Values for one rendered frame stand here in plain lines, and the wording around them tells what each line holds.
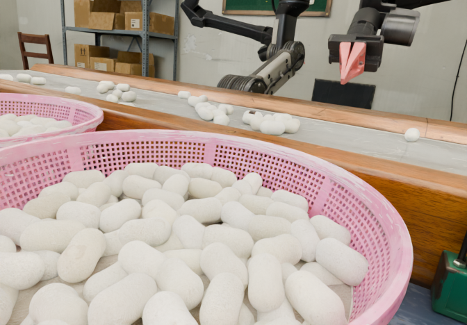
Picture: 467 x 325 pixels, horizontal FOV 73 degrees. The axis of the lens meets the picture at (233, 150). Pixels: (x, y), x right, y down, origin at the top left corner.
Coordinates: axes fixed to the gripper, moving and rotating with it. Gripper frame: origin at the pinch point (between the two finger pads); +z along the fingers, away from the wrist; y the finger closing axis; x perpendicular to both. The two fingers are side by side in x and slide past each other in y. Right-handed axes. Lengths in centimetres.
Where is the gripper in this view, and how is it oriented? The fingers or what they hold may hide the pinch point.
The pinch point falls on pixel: (343, 78)
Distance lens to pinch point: 63.9
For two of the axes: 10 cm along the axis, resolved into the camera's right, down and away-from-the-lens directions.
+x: 2.5, 6.1, 7.5
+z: -4.3, 7.7, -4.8
